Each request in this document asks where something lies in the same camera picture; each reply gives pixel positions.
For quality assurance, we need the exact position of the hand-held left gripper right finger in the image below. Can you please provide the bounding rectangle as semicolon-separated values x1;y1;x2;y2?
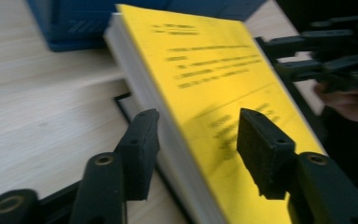
236;107;297;201

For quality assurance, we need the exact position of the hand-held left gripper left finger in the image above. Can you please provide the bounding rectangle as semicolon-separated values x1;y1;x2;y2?
114;108;161;202

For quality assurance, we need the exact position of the yellow paperback book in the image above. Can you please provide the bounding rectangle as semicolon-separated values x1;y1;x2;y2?
103;3;327;224

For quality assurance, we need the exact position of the blue plastic file rack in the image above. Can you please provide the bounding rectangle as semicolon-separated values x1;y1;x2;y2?
26;0;267;53

